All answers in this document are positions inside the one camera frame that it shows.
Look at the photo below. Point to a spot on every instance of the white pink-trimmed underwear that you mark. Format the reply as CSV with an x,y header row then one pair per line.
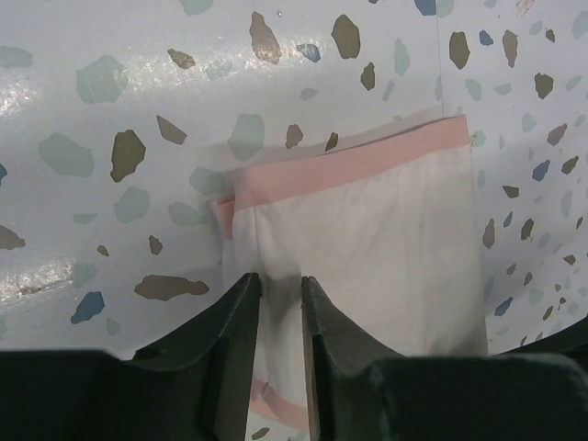
x,y
388,229

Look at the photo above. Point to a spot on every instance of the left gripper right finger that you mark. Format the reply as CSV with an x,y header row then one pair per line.
x,y
360,389

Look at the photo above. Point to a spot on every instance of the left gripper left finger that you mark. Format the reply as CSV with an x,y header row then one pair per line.
x,y
192,384

